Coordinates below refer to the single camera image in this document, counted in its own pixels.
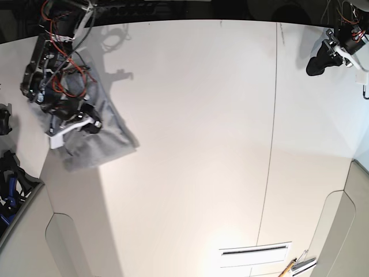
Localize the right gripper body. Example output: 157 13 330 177
46 103 103 136

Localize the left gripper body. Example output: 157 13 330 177
323 27 368 71

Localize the grey T-shirt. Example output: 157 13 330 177
29 50 139 171

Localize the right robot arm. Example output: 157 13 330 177
20 1 102 136

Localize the black clamp at left edge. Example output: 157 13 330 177
0 103 13 136

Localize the blue and black tool pile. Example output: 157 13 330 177
1 150 43 227

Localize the black power strip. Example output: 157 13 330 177
96 1 159 17

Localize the white slotted vent panel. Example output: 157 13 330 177
219 242 292 268

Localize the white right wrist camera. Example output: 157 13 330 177
49 134 64 149

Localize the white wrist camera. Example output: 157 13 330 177
49 134 64 149
355 70 369 85

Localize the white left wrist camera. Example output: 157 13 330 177
355 70 369 85

